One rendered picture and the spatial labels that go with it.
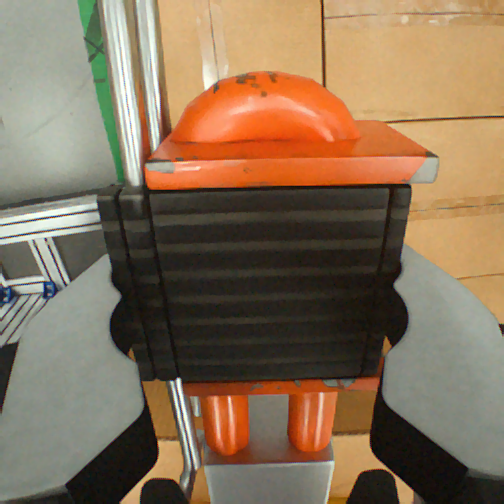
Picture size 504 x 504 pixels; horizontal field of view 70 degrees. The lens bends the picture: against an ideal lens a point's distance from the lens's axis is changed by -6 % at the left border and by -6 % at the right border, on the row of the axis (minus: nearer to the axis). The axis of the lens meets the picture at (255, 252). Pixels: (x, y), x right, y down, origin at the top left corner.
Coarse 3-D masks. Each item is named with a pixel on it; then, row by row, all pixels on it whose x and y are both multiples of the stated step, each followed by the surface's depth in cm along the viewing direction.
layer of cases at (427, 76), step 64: (192, 0) 63; (256, 0) 63; (320, 0) 64; (384, 0) 63; (448, 0) 63; (192, 64) 68; (256, 64) 69; (320, 64) 69; (384, 64) 69; (448, 64) 69; (448, 128) 75; (448, 192) 82; (448, 256) 90
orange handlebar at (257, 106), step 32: (224, 96) 10; (256, 96) 10; (288, 96) 10; (320, 96) 10; (192, 128) 10; (224, 128) 10; (256, 128) 10; (288, 128) 10; (320, 128) 10; (352, 128) 10; (224, 416) 16; (288, 416) 17; (320, 416) 16; (224, 448) 17; (320, 448) 17
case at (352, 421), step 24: (144, 384) 46; (168, 408) 42; (336, 408) 42; (360, 408) 42; (168, 432) 40; (336, 432) 39; (360, 432) 39; (168, 456) 40; (336, 456) 41; (360, 456) 41; (144, 480) 43; (336, 480) 43
